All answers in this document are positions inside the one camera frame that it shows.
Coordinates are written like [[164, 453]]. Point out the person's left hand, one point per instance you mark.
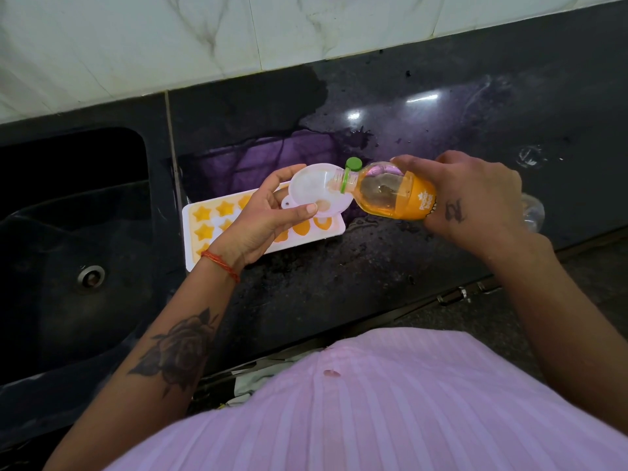
[[255, 230]]

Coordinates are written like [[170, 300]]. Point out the person's right hand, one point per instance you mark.
[[481, 201]]

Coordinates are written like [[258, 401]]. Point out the white ice cube tray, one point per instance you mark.
[[206, 225]]

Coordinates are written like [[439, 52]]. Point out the white plastic funnel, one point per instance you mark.
[[309, 183]]

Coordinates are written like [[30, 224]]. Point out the orange juice bottle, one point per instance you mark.
[[392, 193]]

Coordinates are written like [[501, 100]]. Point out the green bottle cap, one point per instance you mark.
[[354, 164]]

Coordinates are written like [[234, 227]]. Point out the person's left forearm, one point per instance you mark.
[[147, 387]]

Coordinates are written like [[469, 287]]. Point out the person's right forearm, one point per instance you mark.
[[579, 318]]

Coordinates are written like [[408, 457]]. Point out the floral patterned cloth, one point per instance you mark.
[[255, 380]]

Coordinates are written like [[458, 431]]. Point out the chrome sink drain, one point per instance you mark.
[[91, 277]]

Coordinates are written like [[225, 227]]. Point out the black stone sink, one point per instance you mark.
[[59, 264]]

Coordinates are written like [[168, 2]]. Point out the pink striped shirt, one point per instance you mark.
[[368, 421]]

